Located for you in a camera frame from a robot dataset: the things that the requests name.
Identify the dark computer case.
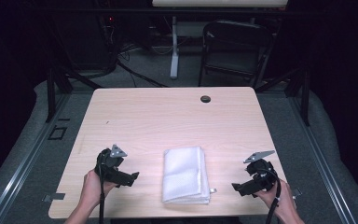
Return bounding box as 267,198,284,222
55,8,117,72

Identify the person's right hand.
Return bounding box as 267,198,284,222
253,179,296,220

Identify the aluminium floor rail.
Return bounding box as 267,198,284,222
287,94,357,224
0,92,73,224

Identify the thick black floor cable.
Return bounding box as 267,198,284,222
115,59,170,89

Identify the right hand-held gripper black cable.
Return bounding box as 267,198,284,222
264,169,282,224

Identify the black metal frame stand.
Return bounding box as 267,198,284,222
44,66,104,123
254,66,311,127

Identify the black horizontal frame bar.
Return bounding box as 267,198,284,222
32,7,327,16

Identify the black folding chair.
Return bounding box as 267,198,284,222
197,20,275,90

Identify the white cloth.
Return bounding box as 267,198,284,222
161,146,212,205

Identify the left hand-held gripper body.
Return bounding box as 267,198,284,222
94,144,135,188

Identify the white desk leg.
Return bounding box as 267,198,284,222
170,16,180,80

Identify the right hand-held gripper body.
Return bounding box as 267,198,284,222
242,150,280,196

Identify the person's left hand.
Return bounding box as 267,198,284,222
80,169,119,213

